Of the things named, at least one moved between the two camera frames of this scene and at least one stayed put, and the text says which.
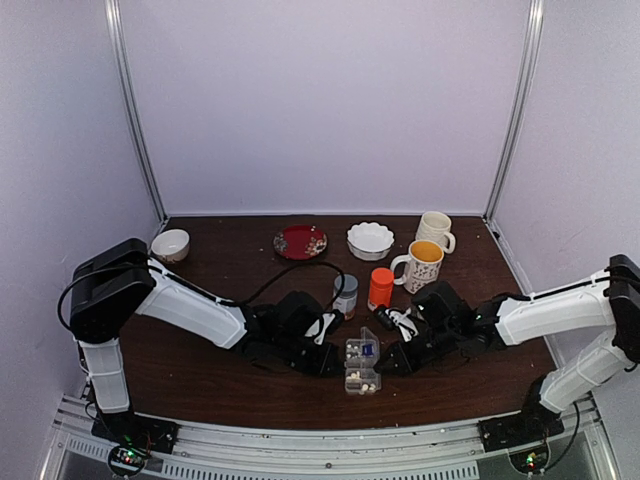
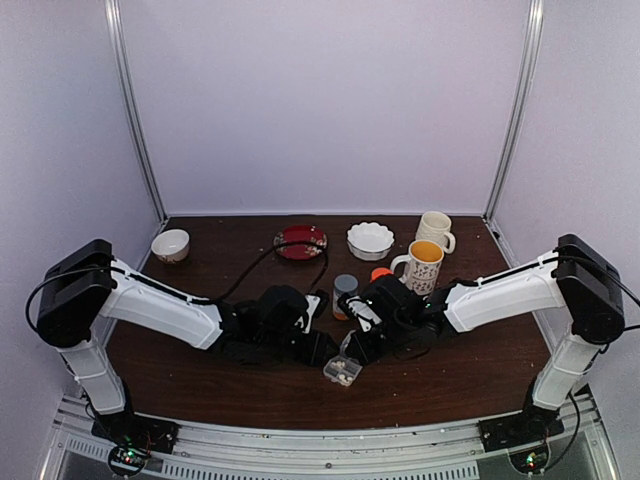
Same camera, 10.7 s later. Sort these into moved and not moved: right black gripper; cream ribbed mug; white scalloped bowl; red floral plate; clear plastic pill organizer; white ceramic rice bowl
Moved: clear plastic pill organizer; right black gripper
Not moved: white ceramic rice bowl; red floral plate; cream ribbed mug; white scalloped bowl
